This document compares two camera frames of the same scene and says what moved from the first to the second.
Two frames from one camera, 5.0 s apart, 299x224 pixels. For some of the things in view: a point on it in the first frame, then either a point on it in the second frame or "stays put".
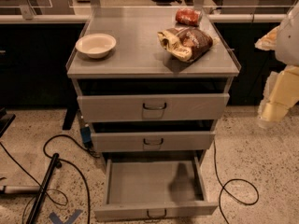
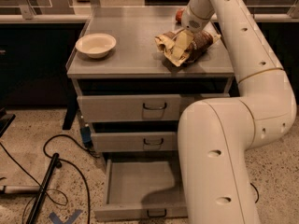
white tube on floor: [21, 189] stays put
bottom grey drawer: [155, 189] stays put
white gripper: [289, 44] → [192, 22]
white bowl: [95, 45] stays put
